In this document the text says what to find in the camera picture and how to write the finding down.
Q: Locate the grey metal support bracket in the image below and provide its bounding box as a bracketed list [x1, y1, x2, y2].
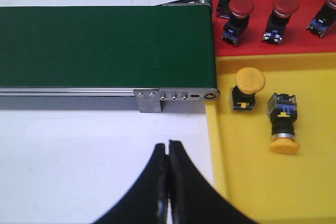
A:
[133, 89, 162, 113]

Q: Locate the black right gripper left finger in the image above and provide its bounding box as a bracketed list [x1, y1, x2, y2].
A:
[95, 143, 168, 224]

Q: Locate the yellow mushroom push button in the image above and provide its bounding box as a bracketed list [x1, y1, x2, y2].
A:
[230, 67, 266, 111]

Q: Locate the metal conveyor end plate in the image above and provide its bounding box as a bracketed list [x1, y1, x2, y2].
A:
[159, 88, 221, 101]

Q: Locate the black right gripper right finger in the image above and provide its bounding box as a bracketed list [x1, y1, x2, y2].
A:
[168, 140, 255, 223]

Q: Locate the red plastic tray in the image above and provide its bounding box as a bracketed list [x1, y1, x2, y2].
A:
[191, 0, 336, 57]

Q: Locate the yellow plastic tray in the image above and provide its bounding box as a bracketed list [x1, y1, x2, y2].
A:
[206, 52, 335, 223]

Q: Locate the black drive belt pulley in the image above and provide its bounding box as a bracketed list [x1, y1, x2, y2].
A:
[158, 0, 213, 8]

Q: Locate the green conveyor belt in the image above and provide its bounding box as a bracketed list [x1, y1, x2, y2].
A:
[1, 5, 217, 88]

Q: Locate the aluminium conveyor frame rail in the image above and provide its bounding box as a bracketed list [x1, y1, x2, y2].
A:
[1, 87, 159, 97]

